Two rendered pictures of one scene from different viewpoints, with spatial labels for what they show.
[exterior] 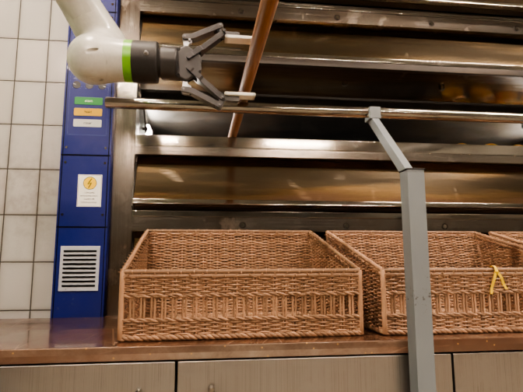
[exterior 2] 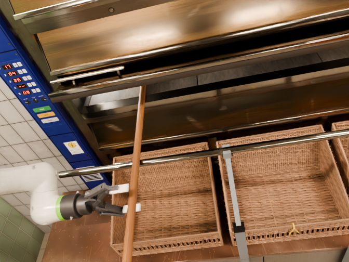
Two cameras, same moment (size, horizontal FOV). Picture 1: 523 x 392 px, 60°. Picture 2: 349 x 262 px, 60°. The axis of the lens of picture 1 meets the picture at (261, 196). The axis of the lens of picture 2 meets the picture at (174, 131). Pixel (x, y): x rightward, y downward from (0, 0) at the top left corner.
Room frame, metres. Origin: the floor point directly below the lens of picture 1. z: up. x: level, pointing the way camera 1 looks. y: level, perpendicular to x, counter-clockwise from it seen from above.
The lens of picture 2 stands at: (0.45, -0.42, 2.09)
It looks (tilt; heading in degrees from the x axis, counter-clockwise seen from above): 44 degrees down; 21
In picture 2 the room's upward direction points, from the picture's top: 19 degrees counter-clockwise
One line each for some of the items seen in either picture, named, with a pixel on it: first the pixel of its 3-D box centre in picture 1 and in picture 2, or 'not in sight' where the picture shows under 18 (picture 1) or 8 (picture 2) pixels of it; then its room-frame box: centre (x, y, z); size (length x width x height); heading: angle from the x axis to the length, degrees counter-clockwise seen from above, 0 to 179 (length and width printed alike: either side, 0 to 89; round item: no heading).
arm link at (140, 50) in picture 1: (147, 63); (74, 205); (0.96, 0.25, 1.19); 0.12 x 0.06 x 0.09; 8
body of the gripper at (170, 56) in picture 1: (180, 64); (92, 204); (0.96, 0.18, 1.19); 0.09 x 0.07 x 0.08; 98
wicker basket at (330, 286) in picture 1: (236, 273); (164, 198); (1.26, 0.07, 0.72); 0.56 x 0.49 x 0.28; 98
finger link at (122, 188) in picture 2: (240, 40); (119, 188); (0.98, 0.05, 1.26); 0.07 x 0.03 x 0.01; 98
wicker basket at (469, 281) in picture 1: (439, 271); (278, 184); (1.34, -0.52, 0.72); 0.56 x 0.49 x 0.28; 98
